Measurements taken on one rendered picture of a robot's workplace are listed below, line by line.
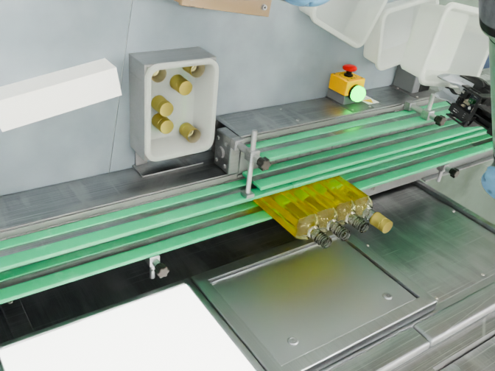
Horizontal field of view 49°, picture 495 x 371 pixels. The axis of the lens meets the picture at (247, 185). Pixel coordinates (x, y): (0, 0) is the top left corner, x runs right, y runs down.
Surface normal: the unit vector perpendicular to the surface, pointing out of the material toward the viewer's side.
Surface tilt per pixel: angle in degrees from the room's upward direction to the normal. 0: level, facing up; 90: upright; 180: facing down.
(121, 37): 0
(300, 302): 90
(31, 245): 90
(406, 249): 90
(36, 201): 90
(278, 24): 0
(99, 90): 0
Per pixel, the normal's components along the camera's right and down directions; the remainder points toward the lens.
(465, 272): 0.10, -0.85
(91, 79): 0.56, 0.47
